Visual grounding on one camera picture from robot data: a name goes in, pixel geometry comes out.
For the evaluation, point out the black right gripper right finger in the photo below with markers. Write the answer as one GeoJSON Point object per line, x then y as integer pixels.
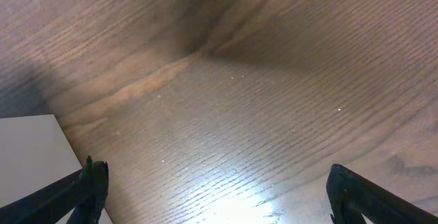
{"type": "Point", "coordinates": [354, 199]}

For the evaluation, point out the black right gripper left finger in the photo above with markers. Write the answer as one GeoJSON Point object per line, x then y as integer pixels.
{"type": "Point", "coordinates": [81, 195]}

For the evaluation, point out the white cardboard box pink inside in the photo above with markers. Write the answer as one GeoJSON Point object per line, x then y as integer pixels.
{"type": "Point", "coordinates": [34, 154]}

